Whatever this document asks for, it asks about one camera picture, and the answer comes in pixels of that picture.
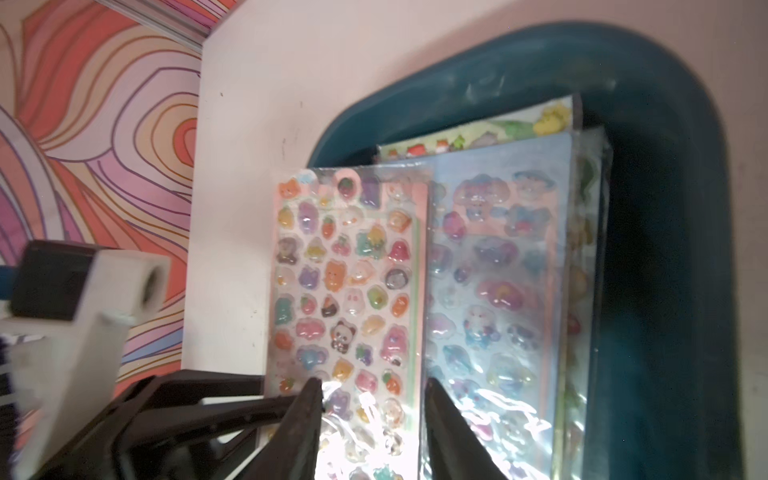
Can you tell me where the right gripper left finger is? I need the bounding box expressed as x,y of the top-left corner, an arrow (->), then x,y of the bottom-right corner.
236,378 -> 323,479

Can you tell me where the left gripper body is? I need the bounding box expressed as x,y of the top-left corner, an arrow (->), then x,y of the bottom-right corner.
33,370 -> 300,479

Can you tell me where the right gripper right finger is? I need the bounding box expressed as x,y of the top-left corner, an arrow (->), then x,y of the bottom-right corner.
424,378 -> 506,480

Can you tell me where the pink sticker sheet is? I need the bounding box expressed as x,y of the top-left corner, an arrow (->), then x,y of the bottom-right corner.
265,165 -> 430,479

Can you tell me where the teal storage box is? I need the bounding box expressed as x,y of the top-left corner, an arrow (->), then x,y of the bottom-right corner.
310,21 -> 744,479

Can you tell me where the blue sticker sheet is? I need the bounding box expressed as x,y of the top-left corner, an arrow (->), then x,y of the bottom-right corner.
425,133 -> 573,479

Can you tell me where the green animal sticker sheet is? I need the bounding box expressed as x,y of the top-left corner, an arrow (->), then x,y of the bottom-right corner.
378,95 -> 613,479

